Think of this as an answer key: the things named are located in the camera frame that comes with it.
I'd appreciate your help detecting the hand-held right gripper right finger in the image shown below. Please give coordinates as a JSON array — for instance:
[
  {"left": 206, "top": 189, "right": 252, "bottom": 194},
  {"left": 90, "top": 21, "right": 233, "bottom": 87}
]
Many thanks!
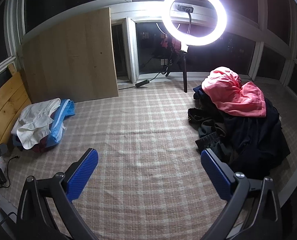
[{"left": 200, "top": 148, "right": 282, "bottom": 240}]

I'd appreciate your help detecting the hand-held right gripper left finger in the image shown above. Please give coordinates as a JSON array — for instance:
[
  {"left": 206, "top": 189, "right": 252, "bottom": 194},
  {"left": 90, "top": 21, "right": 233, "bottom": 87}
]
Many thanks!
[{"left": 16, "top": 148, "right": 99, "bottom": 240}]

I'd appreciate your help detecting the navy blue garment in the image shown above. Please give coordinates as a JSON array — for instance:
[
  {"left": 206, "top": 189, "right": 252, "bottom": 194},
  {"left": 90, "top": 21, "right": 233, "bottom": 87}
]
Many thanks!
[{"left": 193, "top": 84, "right": 291, "bottom": 179}]

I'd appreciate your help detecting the pink garment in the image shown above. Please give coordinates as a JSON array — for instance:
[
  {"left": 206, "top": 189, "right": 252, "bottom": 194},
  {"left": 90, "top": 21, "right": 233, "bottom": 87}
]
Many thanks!
[{"left": 201, "top": 66, "right": 267, "bottom": 117}]

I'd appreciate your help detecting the dark red garment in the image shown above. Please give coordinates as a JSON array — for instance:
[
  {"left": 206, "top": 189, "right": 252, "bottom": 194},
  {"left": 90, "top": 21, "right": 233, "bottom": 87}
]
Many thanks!
[{"left": 12, "top": 135, "right": 52, "bottom": 153}]

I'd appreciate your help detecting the dark olive garment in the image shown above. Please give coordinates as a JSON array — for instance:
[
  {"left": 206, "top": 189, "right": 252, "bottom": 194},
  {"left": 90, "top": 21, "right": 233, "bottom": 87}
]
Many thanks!
[{"left": 188, "top": 107, "right": 229, "bottom": 155}]

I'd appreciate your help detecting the white garment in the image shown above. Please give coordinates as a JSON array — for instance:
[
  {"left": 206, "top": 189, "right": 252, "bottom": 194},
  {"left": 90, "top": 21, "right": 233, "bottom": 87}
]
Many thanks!
[{"left": 11, "top": 98, "right": 61, "bottom": 150}]

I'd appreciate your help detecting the pine wood headboard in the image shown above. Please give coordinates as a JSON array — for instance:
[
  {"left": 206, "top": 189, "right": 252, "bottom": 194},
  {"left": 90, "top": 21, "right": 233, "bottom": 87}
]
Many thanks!
[{"left": 0, "top": 64, "right": 32, "bottom": 145}]

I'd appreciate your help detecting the light wooden board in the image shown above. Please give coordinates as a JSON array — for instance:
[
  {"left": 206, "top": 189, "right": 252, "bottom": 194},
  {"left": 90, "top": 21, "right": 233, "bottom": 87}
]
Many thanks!
[{"left": 22, "top": 7, "right": 119, "bottom": 103}]

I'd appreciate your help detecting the phone holder clamp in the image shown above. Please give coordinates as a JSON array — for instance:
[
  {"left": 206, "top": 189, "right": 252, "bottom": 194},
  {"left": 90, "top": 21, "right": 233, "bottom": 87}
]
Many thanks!
[{"left": 177, "top": 4, "right": 194, "bottom": 13}]

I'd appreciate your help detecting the black charger with cable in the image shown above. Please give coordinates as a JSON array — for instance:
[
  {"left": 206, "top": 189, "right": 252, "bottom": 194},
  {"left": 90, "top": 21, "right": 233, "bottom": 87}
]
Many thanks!
[{"left": 0, "top": 155, "right": 20, "bottom": 188}]

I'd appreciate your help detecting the black power cable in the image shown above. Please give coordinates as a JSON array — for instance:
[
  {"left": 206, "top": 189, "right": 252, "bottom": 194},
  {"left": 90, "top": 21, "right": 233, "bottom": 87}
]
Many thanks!
[{"left": 118, "top": 55, "right": 175, "bottom": 90}]

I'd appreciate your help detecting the white ring light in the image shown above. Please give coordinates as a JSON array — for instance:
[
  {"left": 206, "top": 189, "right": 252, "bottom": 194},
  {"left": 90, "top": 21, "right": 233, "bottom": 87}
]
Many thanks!
[{"left": 162, "top": 0, "right": 227, "bottom": 47}]

